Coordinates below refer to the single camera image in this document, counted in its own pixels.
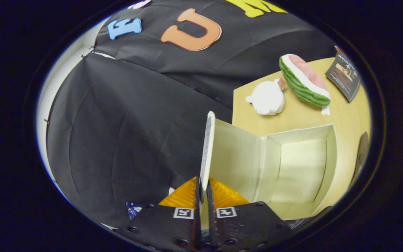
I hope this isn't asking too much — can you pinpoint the white plush toy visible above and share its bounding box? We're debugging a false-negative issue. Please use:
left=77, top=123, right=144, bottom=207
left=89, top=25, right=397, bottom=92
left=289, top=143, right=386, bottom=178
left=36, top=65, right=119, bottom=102
left=245, top=79, right=286, bottom=116

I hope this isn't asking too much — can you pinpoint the cream storage box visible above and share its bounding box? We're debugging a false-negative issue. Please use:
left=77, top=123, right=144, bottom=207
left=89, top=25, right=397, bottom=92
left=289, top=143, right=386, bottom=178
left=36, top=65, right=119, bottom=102
left=199, top=111, right=338, bottom=221

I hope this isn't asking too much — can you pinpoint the watermelon slice plush toy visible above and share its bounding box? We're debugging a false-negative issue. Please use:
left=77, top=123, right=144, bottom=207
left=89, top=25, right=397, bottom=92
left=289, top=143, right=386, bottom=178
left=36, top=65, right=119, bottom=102
left=279, top=54, right=332, bottom=108

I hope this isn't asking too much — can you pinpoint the brown fuzzy slipper shoe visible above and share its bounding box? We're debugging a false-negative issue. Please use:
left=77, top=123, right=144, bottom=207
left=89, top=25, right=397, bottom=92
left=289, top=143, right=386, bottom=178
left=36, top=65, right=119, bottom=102
left=349, top=132, right=370, bottom=187

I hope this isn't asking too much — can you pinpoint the blue printed packet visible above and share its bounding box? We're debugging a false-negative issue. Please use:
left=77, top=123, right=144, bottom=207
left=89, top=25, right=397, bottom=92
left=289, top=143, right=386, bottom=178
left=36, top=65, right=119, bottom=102
left=126, top=202, right=143, bottom=220

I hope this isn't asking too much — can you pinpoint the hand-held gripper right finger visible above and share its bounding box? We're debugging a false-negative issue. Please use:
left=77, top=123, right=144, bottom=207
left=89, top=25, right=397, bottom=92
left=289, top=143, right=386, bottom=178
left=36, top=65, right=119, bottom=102
left=206, top=177, right=293, bottom=251

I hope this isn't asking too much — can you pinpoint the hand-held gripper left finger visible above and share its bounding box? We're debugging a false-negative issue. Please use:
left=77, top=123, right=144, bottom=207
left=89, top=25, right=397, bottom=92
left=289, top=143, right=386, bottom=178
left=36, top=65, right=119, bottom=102
left=125, top=177, right=202, bottom=251

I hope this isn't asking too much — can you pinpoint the black paperback book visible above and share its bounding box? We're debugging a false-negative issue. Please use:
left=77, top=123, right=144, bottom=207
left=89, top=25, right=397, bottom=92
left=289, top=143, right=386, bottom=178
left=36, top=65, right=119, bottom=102
left=325, top=52, right=360, bottom=103

